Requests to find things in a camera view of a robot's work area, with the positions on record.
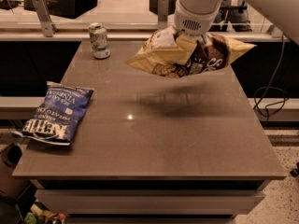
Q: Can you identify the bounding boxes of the colourful snack packets pile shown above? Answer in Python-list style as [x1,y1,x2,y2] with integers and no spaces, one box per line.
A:
[22,203,66,224]

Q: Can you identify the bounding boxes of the black cable loop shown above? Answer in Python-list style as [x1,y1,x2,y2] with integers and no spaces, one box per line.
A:
[252,35,291,126]

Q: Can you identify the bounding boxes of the left metal glass bracket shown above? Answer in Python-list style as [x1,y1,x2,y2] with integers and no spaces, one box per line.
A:
[31,0,56,37]

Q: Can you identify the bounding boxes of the blue Kettle chip bag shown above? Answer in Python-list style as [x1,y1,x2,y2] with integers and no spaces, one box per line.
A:
[14,81,93,146]

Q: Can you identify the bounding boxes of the grey drawer cabinet under table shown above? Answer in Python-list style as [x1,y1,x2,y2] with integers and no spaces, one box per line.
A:
[36,189,265,218]

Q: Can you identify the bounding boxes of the seated person in background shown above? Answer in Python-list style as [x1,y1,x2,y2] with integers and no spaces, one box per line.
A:
[210,0,252,32]

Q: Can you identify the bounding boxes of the middle metal glass bracket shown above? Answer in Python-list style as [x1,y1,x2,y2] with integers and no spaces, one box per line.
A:
[157,0,169,30]

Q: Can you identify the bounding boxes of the brown and yellow chip bag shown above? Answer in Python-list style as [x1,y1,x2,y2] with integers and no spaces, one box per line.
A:
[125,26,254,78]

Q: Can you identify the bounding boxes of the green and white soda can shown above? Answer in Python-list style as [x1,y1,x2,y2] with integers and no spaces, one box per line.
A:
[89,22,110,59]

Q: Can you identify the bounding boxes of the dark bin with hole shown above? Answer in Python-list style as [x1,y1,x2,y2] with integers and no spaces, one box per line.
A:
[0,143,36,205]

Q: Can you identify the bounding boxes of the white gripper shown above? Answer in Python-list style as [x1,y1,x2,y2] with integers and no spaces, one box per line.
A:
[174,0,218,35]

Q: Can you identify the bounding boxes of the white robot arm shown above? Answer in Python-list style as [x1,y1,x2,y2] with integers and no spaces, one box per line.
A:
[174,0,299,44]

